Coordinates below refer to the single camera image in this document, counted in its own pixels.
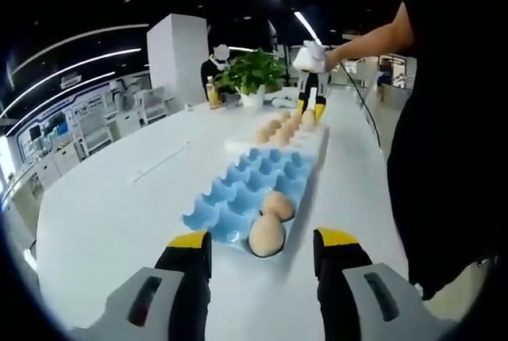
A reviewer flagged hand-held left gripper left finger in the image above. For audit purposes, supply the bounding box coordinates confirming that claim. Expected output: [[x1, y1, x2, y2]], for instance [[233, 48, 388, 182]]
[[73, 229, 214, 341]]

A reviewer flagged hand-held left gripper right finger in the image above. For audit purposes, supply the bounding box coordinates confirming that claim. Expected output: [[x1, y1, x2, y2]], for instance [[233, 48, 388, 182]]
[[313, 228, 449, 341]]

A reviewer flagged single brown egg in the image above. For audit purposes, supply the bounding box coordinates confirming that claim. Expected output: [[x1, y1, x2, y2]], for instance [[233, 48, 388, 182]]
[[300, 109, 318, 130], [262, 192, 297, 222], [248, 213, 287, 258]]

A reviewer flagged group of brown eggs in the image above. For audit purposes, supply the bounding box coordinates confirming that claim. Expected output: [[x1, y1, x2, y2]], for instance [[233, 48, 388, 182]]
[[255, 109, 306, 147]]

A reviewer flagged blue egg tray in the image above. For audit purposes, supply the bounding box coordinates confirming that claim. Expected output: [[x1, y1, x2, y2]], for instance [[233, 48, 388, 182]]
[[181, 126, 331, 269]]

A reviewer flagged white foam egg holder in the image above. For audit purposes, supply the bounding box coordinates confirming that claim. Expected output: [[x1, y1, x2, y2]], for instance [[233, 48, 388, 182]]
[[224, 109, 333, 159]]

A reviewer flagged ceiling light strip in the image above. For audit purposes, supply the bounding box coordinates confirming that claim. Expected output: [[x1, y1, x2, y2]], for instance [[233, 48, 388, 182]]
[[294, 10, 323, 45]]

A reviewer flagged green potted plant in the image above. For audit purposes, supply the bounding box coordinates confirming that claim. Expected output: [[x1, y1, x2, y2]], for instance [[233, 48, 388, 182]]
[[214, 48, 289, 109]]

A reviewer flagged white table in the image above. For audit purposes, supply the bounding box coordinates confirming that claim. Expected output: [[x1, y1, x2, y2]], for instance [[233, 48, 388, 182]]
[[35, 75, 410, 341]]

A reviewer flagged yellow bottle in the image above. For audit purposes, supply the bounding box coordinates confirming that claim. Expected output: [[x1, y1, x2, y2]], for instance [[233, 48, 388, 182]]
[[206, 77, 221, 109]]

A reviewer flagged white square pillar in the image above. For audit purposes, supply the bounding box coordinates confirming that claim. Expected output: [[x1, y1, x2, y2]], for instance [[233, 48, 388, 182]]
[[146, 13, 211, 114]]

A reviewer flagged person in black clothes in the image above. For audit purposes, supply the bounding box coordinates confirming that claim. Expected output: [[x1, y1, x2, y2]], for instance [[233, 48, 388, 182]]
[[387, 0, 508, 302]]

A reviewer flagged white office chair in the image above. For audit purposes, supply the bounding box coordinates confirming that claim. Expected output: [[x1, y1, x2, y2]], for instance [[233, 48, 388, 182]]
[[133, 86, 172, 125], [77, 109, 113, 155]]

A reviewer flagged black cable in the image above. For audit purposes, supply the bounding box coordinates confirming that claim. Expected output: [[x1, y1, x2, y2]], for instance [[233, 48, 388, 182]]
[[337, 59, 384, 151]]

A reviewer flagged wall display board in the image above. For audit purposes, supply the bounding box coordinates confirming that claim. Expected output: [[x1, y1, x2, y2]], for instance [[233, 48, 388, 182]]
[[15, 113, 76, 159]]

